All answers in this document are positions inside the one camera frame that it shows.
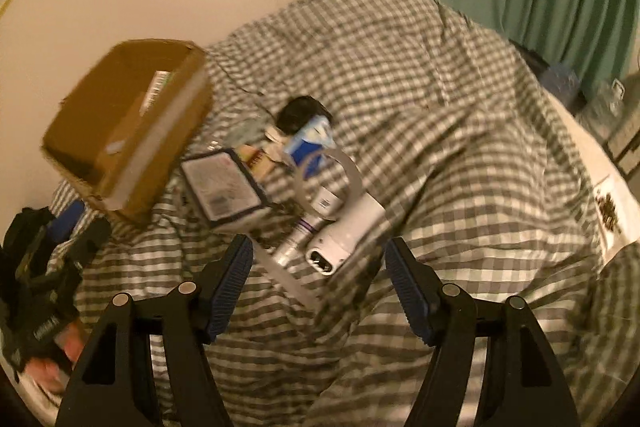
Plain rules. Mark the black rounded item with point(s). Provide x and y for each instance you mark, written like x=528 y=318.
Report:
x=300 y=112

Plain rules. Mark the person's left hand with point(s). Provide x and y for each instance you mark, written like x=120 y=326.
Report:
x=52 y=369

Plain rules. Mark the white sheet with dark print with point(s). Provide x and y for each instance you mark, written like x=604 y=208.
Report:
x=605 y=202

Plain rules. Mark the blue crumpled bag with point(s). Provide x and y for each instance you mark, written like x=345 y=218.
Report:
x=561 y=84

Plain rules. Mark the white flat strip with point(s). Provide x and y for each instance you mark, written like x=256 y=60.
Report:
x=287 y=274

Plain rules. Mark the white tube with purple band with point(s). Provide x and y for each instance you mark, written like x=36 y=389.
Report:
x=295 y=239

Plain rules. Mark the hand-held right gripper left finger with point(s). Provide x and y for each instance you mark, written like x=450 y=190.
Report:
x=231 y=284

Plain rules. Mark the dark-edged white label packet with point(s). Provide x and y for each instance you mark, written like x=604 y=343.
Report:
x=220 y=184

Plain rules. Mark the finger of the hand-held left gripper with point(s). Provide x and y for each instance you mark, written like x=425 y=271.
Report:
x=67 y=221

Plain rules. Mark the blue and white pack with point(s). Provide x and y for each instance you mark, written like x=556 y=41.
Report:
x=307 y=144

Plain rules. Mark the red and yellow small box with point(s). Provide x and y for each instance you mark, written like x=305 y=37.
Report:
x=255 y=159

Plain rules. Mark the grey checked blanket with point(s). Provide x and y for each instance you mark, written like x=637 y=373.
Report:
x=425 y=107

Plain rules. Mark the brown cardboard box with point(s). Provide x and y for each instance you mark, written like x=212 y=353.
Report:
x=100 y=122

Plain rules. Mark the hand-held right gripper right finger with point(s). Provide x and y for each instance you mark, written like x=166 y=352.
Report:
x=409 y=292

